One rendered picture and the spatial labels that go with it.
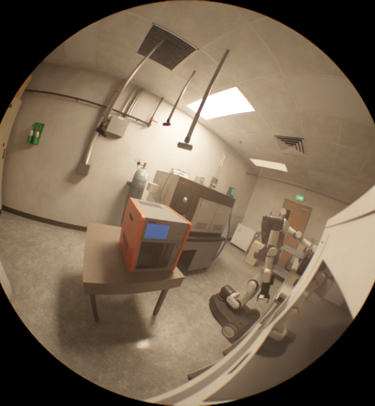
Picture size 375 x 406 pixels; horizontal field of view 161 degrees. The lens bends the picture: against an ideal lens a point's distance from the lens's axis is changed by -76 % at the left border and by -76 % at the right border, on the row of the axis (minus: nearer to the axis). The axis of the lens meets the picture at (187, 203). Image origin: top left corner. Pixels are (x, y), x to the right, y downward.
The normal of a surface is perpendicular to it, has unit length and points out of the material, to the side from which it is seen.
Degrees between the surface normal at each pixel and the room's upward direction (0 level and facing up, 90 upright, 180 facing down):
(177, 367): 0
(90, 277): 0
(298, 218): 90
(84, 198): 90
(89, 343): 0
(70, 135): 90
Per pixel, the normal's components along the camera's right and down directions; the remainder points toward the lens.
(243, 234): -0.76, -0.19
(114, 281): 0.34, -0.93
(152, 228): 0.55, 0.30
